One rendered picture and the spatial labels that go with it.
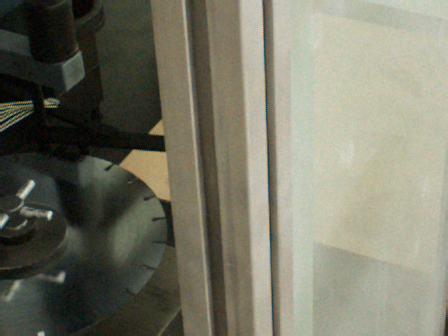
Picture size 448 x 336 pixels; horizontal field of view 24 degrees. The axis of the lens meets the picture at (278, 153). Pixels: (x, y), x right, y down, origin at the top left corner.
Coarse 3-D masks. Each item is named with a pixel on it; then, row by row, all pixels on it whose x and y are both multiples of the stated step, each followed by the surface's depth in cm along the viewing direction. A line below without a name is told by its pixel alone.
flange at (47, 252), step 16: (48, 208) 120; (32, 224) 115; (48, 224) 118; (64, 224) 118; (0, 240) 115; (16, 240) 114; (32, 240) 115; (48, 240) 115; (64, 240) 116; (0, 256) 114; (16, 256) 113; (32, 256) 114; (48, 256) 114; (0, 272) 113; (16, 272) 113
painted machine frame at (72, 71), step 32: (0, 0) 177; (32, 0) 126; (64, 0) 126; (0, 32) 135; (32, 32) 127; (64, 32) 127; (0, 64) 134; (32, 64) 131; (64, 64) 129; (32, 96) 138
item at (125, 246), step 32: (0, 160) 129; (32, 160) 129; (64, 160) 129; (96, 160) 129; (0, 192) 124; (32, 192) 124; (64, 192) 124; (96, 192) 124; (128, 192) 124; (96, 224) 119; (128, 224) 119; (160, 224) 119; (64, 256) 115; (96, 256) 115; (128, 256) 115; (160, 256) 115; (0, 288) 111; (32, 288) 111; (64, 288) 111; (96, 288) 111; (128, 288) 111; (0, 320) 107; (32, 320) 107; (64, 320) 107; (96, 320) 107
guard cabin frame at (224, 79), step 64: (192, 0) 44; (256, 0) 43; (192, 64) 45; (256, 64) 45; (192, 128) 47; (256, 128) 46; (192, 192) 49; (256, 192) 48; (192, 256) 52; (256, 256) 50; (192, 320) 55; (256, 320) 53
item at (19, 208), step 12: (24, 192) 116; (0, 204) 114; (12, 204) 114; (0, 216) 113; (12, 216) 113; (24, 216) 115; (36, 216) 113; (48, 216) 113; (0, 228) 112; (12, 228) 114
